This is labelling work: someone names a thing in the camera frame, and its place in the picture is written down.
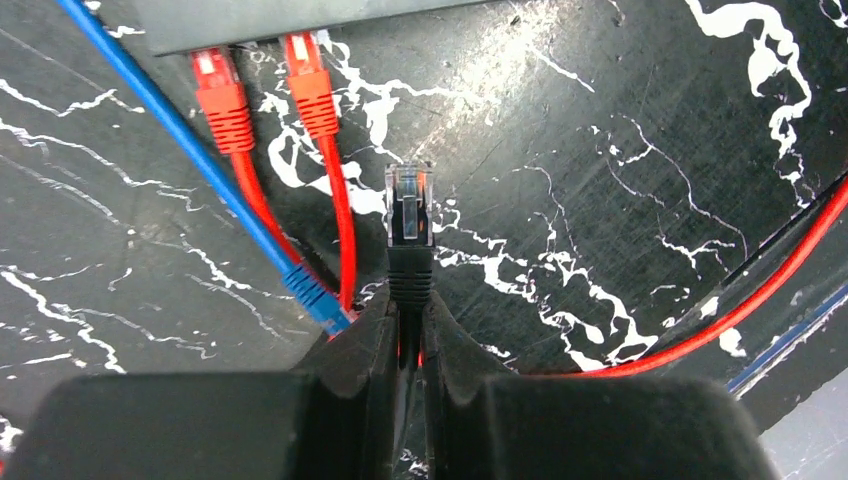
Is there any blue ethernet cable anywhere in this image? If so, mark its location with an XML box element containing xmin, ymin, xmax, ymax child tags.
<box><xmin>56</xmin><ymin>0</ymin><xmax>356</xmax><ymax>337</ymax></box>

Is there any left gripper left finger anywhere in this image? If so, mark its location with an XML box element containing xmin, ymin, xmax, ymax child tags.
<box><xmin>3</xmin><ymin>289</ymin><xmax>398</xmax><ymax>479</ymax></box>

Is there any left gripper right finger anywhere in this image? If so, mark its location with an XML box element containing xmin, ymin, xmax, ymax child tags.
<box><xmin>422</xmin><ymin>295</ymin><xmax>777</xmax><ymax>479</ymax></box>

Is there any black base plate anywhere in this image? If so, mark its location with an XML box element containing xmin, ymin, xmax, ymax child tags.
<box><xmin>652</xmin><ymin>175</ymin><xmax>847</xmax><ymax>431</ymax></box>

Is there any red ethernet cable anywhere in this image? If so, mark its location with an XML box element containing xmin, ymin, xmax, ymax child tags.
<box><xmin>190</xmin><ymin>46</ymin><xmax>848</xmax><ymax>380</ymax></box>
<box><xmin>281</xmin><ymin>29</ymin><xmax>359</xmax><ymax>313</ymax></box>

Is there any black pad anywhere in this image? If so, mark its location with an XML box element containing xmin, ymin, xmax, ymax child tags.
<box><xmin>133</xmin><ymin>0</ymin><xmax>476</xmax><ymax>56</ymax></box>

